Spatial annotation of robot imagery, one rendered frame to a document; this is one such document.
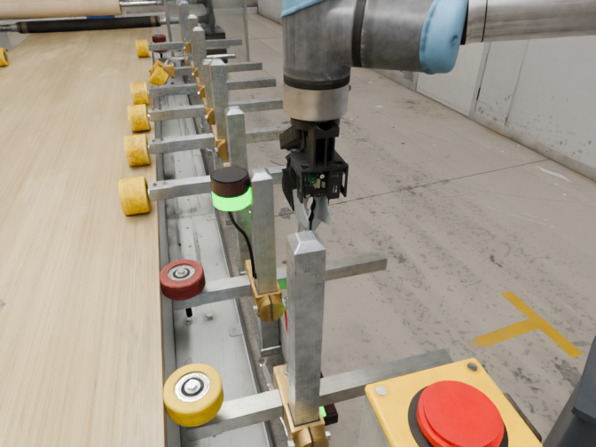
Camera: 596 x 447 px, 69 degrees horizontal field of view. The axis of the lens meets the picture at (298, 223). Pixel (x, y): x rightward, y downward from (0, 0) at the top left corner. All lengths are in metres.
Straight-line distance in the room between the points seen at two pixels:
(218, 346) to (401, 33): 0.79
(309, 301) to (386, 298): 1.62
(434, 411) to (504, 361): 1.77
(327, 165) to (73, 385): 0.47
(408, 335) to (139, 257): 1.33
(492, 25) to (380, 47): 0.19
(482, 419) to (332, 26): 0.44
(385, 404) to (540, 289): 2.18
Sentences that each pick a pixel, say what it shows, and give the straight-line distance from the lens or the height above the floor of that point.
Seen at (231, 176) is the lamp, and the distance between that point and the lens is 0.68.
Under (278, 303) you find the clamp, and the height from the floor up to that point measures 0.86.
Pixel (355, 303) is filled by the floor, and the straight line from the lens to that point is 2.06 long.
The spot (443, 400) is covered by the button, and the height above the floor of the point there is 1.23.
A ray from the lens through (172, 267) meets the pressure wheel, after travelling 0.85.
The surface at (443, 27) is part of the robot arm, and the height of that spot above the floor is 1.34.
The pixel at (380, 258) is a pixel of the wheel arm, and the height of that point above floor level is 0.86.
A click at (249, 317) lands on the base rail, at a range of 1.01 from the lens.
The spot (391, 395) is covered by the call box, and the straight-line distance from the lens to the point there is 0.25.
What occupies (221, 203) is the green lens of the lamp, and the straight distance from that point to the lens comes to 0.68.
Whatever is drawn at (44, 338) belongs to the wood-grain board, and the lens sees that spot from 0.80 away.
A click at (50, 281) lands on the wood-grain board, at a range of 0.91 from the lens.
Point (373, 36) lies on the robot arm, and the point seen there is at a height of 1.33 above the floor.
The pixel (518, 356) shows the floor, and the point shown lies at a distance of 2.05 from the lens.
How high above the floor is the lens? 1.43
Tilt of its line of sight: 34 degrees down
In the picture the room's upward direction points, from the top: straight up
